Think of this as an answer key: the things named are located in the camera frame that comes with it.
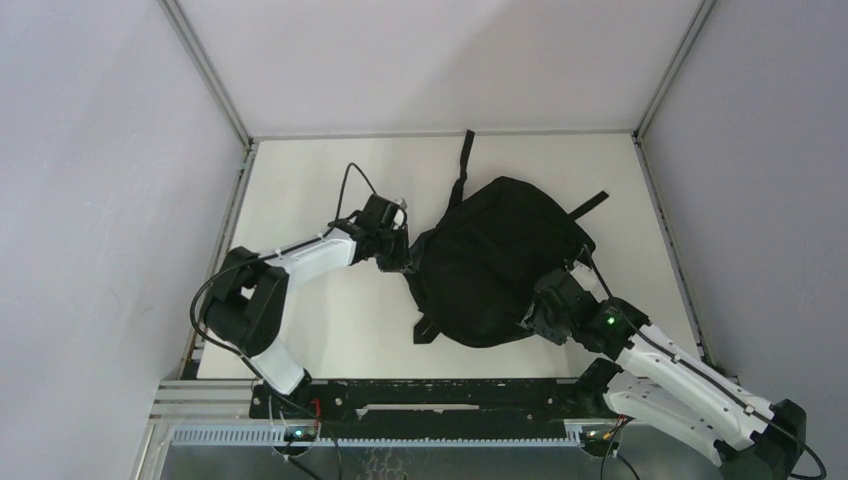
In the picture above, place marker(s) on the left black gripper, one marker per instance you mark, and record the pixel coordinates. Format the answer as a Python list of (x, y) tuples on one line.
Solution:
[(403, 261)]

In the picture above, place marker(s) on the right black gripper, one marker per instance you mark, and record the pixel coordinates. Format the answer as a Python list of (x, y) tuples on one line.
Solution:
[(534, 319)]

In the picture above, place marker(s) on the black student backpack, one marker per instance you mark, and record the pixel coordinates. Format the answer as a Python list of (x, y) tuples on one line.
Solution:
[(473, 275)]

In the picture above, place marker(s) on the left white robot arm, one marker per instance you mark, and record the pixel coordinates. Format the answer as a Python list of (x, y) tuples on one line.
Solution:
[(240, 308)]

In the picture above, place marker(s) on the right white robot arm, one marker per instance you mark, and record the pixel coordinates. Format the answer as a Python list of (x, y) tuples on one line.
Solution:
[(642, 374)]

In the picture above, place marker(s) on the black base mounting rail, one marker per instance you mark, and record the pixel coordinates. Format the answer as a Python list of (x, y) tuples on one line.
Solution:
[(406, 408)]

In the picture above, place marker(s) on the white slotted cable duct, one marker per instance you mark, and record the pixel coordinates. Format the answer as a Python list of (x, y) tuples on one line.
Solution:
[(300, 436)]

